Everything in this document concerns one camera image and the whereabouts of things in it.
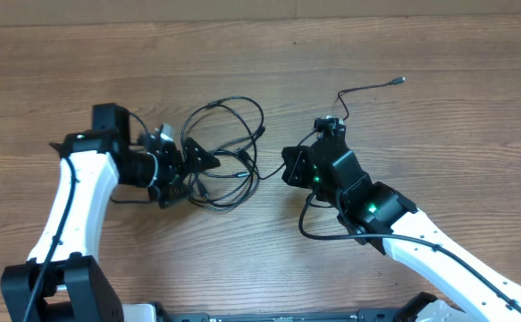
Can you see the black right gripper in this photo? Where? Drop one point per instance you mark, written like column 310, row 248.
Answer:
column 298, row 165

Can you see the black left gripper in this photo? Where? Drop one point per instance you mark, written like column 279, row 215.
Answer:
column 173, row 165

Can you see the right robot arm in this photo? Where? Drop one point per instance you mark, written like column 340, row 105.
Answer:
column 376, row 214

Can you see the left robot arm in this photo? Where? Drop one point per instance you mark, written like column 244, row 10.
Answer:
column 61, row 279

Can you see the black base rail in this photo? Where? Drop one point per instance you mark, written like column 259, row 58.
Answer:
column 360, row 315

